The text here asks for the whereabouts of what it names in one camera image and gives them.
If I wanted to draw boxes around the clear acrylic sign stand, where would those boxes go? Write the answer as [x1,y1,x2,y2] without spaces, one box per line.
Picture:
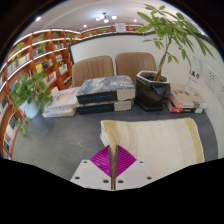
[186,56,204,96]

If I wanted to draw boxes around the orange wooden bookshelf unit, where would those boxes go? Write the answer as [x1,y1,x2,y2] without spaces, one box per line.
[0,23,144,161]

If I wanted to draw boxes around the leafy plant in white pot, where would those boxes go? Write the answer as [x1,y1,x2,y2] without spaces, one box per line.
[9,71,54,136]

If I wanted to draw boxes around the small tree in black pot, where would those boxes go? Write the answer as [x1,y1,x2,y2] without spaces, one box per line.
[134,3,216,111]

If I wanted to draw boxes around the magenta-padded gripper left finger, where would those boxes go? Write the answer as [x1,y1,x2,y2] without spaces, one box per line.
[70,145,113,191]

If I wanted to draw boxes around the cream towel with yellow stripes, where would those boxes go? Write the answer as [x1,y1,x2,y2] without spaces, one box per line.
[99,117,205,191]

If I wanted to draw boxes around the tan upholstered chair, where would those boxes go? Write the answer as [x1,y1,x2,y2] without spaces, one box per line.
[114,51,158,85]
[71,55,115,88]

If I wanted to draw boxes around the white sign board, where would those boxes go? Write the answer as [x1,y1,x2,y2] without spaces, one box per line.
[114,22,127,33]

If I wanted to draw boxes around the white book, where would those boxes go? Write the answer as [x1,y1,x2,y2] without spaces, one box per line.
[41,106,78,118]
[44,86,81,113]

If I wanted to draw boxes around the beige book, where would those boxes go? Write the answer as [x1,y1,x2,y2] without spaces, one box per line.
[168,83,208,110]

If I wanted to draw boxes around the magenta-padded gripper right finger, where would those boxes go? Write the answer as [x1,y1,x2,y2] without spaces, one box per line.
[115,145,155,191]

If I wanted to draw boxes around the ceiling lamp with round bulbs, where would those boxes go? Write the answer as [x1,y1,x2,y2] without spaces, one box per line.
[94,12,118,24]

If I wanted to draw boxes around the white wall socket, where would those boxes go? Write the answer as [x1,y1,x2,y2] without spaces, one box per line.
[206,66,220,93]
[217,79,224,100]

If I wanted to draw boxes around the recessed ceiling lights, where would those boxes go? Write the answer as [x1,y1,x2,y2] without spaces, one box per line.
[34,14,89,29]

